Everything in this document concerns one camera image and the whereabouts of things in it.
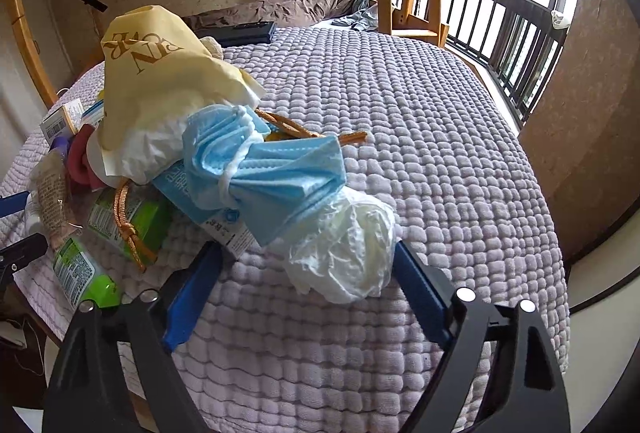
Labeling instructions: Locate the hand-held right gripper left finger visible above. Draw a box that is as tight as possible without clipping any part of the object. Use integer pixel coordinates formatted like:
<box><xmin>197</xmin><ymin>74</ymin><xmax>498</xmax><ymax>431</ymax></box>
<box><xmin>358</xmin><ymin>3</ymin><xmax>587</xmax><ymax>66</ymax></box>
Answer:
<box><xmin>42</xmin><ymin>240</ymin><xmax>226</xmax><ymax>433</ymax></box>

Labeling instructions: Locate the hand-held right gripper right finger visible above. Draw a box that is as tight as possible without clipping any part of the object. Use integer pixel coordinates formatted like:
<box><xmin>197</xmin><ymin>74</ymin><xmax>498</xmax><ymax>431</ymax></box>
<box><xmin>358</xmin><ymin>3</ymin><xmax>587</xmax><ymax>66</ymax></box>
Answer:
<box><xmin>394</xmin><ymin>239</ymin><xmax>572</xmax><ymax>433</ymax></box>

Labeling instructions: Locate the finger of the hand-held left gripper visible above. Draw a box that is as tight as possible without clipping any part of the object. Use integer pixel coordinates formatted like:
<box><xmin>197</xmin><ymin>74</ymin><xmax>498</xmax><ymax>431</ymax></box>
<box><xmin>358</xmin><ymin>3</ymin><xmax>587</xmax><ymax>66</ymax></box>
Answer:
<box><xmin>0</xmin><ymin>232</ymin><xmax>47</xmax><ymax>286</ymax></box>
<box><xmin>0</xmin><ymin>194</ymin><xmax>29</xmax><ymax>217</ymax></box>

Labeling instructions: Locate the clear snack packet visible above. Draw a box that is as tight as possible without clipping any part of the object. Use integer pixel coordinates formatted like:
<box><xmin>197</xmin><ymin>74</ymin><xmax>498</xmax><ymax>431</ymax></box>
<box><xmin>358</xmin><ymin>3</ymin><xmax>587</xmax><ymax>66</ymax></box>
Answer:
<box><xmin>30</xmin><ymin>153</ymin><xmax>83</xmax><ymax>249</ymax></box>

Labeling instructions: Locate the green labelled canister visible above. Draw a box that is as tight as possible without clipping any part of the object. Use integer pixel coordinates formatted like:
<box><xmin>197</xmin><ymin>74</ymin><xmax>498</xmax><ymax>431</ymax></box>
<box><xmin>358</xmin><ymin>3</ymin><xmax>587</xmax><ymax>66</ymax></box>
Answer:
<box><xmin>52</xmin><ymin>235</ymin><xmax>123</xmax><ymax>311</ymax></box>

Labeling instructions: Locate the purple bottle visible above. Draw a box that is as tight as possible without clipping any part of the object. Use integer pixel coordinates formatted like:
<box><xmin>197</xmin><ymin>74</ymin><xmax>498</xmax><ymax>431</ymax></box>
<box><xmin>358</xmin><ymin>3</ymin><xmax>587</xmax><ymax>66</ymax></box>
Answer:
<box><xmin>50</xmin><ymin>136</ymin><xmax>76</xmax><ymax>159</ymax></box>

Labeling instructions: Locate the white tissue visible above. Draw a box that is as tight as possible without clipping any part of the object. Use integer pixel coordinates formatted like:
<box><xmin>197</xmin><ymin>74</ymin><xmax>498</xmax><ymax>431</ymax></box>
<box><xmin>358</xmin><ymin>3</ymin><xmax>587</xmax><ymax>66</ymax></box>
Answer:
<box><xmin>282</xmin><ymin>188</ymin><xmax>401</xmax><ymax>305</ymax></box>

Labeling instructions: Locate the blue face mask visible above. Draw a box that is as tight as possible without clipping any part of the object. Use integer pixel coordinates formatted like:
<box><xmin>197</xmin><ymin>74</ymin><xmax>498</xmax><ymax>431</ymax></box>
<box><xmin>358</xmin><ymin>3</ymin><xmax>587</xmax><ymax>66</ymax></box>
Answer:
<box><xmin>181</xmin><ymin>103</ymin><xmax>348</xmax><ymax>248</ymax></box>

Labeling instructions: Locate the pink cloth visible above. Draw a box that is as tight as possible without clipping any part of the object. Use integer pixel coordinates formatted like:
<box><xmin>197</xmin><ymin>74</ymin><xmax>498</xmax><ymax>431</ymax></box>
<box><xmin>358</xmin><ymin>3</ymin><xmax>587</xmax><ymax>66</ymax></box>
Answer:
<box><xmin>67</xmin><ymin>123</ymin><xmax>108</xmax><ymax>194</ymax></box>

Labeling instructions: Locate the green flat pack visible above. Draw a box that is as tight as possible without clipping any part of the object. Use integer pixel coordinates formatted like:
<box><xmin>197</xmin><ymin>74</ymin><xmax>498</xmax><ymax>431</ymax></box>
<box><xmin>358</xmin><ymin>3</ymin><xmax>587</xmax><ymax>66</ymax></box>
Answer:
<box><xmin>87</xmin><ymin>186</ymin><xmax>173</xmax><ymax>259</ymax></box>

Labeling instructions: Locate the small white barcode box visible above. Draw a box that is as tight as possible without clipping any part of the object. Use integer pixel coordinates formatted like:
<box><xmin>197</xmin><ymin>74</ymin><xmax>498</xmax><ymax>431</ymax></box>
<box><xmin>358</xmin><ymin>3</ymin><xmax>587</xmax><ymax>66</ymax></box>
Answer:
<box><xmin>39</xmin><ymin>98</ymin><xmax>86</xmax><ymax>141</ymax></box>

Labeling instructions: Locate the light blue carton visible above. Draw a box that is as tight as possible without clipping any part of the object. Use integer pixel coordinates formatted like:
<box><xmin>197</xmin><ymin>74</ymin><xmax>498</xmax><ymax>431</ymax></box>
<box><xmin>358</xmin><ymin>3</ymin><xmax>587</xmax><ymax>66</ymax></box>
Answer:
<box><xmin>152</xmin><ymin>160</ymin><xmax>256</xmax><ymax>259</ymax></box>

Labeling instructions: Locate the lavender quilted blanket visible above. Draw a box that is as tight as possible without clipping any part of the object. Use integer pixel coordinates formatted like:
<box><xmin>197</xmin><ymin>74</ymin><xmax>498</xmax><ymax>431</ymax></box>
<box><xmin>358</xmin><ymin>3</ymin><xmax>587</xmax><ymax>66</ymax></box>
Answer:
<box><xmin>0</xmin><ymin>26</ymin><xmax>571</xmax><ymax>433</ymax></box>

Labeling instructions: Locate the yellow paper bag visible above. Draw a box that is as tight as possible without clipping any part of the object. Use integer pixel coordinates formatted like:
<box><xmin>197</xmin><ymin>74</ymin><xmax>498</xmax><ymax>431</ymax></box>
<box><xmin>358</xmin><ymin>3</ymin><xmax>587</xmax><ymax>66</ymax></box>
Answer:
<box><xmin>97</xmin><ymin>2</ymin><xmax>266</xmax><ymax>186</ymax></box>

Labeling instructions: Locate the beige crumpled paper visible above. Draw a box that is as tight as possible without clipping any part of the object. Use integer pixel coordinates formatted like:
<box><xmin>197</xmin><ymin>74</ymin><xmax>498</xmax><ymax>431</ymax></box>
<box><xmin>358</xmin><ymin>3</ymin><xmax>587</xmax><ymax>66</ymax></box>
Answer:
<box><xmin>201</xmin><ymin>36</ymin><xmax>224</xmax><ymax>62</ymax></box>

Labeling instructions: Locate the black flat case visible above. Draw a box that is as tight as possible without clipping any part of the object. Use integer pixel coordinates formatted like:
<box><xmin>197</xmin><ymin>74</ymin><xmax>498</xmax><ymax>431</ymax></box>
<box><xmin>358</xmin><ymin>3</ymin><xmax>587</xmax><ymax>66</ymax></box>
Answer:
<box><xmin>182</xmin><ymin>20</ymin><xmax>277</xmax><ymax>48</ymax></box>

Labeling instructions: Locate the grey cloth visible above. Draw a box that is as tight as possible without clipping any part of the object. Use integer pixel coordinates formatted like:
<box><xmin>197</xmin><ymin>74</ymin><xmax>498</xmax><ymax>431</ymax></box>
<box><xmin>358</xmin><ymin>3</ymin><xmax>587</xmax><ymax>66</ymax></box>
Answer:
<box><xmin>330</xmin><ymin>3</ymin><xmax>381</xmax><ymax>31</ymax></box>

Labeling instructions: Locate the dark balcony railing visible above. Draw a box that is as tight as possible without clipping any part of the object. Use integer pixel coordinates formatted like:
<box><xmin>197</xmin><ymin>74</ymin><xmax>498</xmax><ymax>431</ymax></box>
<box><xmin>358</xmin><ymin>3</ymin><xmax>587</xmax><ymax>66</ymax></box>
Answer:
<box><xmin>400</xmin><ymin>0</ymin><xmax>568</xmax><ymax>124</ymax></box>

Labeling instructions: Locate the brown duvet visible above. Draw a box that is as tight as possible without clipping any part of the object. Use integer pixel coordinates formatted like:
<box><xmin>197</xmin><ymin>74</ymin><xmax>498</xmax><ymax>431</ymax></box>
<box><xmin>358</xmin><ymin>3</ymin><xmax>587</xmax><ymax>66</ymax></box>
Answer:
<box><xmin>182</xmin><ymin>0</ymin><xmax>378</xmax><ymax>29</ymax></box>

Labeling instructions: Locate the orange braided rope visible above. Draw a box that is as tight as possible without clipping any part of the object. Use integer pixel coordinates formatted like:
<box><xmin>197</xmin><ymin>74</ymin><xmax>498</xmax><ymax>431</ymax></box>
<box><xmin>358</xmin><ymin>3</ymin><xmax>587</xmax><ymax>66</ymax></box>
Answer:
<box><xmin>114</xmin><ymin>110</ymin><xmax>369</xmax><ymax>273</ymax></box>

